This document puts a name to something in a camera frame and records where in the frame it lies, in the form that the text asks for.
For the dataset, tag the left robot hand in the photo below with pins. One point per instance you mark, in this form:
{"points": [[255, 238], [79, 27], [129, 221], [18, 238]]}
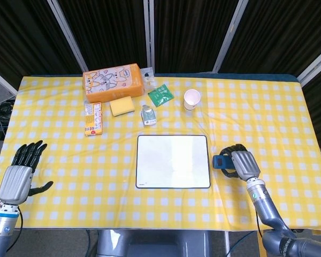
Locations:
{"points": [[16, 178]]}

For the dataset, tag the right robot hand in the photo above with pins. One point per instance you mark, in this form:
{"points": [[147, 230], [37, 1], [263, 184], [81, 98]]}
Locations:
{"points": [[242, 164]]}

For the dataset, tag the blue rectangular box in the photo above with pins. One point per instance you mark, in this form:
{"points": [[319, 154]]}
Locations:
{"points": [[222, 161]]}

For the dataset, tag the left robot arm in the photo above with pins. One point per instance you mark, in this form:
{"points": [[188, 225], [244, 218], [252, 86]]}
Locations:
{"points": [[4, 231]]}

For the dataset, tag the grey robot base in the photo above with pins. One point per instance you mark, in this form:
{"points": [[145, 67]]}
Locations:
{"points": [[152, 242]]}

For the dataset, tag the white paper cup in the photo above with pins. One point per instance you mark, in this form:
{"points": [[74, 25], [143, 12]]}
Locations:
{"points": [[191, 99]]}

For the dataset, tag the yellow checkered tablecloth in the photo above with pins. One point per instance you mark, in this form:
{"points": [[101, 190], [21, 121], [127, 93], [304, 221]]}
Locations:
{"points": [[160, 203]]}

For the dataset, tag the yellow printed small box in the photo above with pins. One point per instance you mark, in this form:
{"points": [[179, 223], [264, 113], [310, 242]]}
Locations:
{"points": [[93, 119]]}

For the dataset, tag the small clear plastic bottle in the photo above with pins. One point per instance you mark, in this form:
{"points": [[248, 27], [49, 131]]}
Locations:
{"points": [[148, 115]]}

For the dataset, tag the green sachet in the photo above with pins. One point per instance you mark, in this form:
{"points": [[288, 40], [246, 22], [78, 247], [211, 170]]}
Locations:
{"points": [[161, 95]]}

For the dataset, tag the yellow sponge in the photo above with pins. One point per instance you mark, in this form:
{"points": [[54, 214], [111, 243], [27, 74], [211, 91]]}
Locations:
{"points": [[121, 107]]}

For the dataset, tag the clear blister pack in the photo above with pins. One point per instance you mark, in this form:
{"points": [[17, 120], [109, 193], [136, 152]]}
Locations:
{"points": [[148, 77]]}

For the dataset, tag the orange tissue pack with cartoons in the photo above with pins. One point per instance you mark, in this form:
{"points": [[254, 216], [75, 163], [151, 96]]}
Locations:
{"points": [[113, 82]]}

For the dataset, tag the white board with black rim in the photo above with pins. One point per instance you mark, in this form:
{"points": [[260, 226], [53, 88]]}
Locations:
{"points": [[173, 161]]}

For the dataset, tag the black folding screen with frame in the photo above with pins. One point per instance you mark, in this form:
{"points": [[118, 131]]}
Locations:
{"points": [[160, 34]]}

